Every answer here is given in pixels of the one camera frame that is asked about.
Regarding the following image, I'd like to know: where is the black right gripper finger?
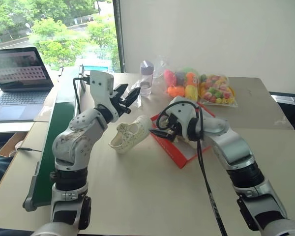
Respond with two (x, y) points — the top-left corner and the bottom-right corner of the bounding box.
(148, 128), (173, 139)

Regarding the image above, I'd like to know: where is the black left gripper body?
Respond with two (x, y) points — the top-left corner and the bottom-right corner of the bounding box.
(109, 91), (132, 117)

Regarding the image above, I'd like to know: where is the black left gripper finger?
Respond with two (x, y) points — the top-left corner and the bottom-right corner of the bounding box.
(124, 87), (141, 107)
(113, 83), (129, 99)

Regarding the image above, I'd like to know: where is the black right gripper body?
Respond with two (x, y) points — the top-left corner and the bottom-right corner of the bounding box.
(161, 114), (185, 143)

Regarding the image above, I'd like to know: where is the white perforated shoe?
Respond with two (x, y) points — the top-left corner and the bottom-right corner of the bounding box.
(108, 115), (153, 154)

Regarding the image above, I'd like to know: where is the green conveyor belt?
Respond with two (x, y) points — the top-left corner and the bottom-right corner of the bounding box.
(22, 64), (89, 212)

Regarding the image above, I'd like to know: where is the empty clear plastic bag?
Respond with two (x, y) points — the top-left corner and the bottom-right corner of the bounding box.
(128, 78), (144, 108)

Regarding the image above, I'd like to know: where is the clear bottle purple lid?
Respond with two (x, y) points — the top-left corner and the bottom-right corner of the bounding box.
(140, 59), (154, 97)

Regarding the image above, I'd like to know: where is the bag of colourful plush toys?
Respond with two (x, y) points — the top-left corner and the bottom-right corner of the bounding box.
(153, 56), (203, 102)

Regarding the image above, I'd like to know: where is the bag of colourful small balls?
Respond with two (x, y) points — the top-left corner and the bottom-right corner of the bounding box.
(198, 73), (238, 108)

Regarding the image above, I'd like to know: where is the grey open laptop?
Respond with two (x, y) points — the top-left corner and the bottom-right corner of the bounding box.
(0, 46), (55, 123)

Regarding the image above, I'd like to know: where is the black furniture piece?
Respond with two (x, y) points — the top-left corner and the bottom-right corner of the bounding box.
(268, 90), (295, 139)

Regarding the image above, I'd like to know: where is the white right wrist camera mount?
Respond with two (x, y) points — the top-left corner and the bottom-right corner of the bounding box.
(165, 96), (199, 143)

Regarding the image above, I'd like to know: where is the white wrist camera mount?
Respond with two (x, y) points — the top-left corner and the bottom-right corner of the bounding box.
(89, 69), (115, 113)
(165, 96), (199, 143)

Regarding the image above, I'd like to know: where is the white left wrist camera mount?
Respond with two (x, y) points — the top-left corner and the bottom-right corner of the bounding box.
(89, 69), (115, 113)

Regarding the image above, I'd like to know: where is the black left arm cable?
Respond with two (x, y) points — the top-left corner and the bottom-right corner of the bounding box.
(72, 76), (92, 117)

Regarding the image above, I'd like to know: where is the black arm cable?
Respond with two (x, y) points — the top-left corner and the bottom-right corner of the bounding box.
(72, 76), (92, 117)
(155, 100), (228, 236)

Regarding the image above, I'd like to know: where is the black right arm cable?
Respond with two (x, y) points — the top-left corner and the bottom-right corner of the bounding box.
(155, 100), (228, 236)

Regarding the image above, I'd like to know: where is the black window frame post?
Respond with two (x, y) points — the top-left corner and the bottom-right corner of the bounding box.
(112, 0), (128, 74)

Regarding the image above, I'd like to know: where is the thin black plug cable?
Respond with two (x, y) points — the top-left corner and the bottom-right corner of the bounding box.
(14, 147), (43, 152)

